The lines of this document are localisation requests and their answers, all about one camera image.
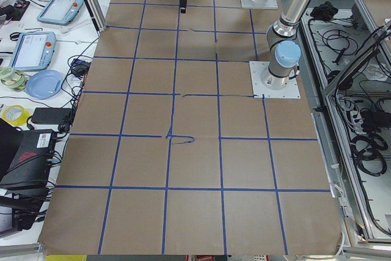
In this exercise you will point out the blue teach pendant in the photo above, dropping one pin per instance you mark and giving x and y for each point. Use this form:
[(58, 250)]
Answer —
[(60, 12), (33, 51)]

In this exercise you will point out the yellow tape roll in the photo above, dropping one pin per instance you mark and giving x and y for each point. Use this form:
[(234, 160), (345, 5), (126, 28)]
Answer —
[(15, 115)]

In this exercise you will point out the upper blue teach pendant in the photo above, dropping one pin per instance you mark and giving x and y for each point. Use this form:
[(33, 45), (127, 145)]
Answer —
[(60, 12)]

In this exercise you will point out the blue plate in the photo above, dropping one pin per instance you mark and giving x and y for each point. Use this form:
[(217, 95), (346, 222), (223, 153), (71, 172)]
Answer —
[(44, 84)]

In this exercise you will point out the lower blue teach pendant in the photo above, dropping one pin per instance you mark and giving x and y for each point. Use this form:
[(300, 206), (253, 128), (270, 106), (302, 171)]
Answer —
[(33, 51)]

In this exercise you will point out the black computer box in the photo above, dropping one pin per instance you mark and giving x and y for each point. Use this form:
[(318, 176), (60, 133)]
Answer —
[(25, 158)]

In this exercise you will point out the green tape rolls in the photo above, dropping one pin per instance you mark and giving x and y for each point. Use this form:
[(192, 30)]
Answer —
[(13, 79)]

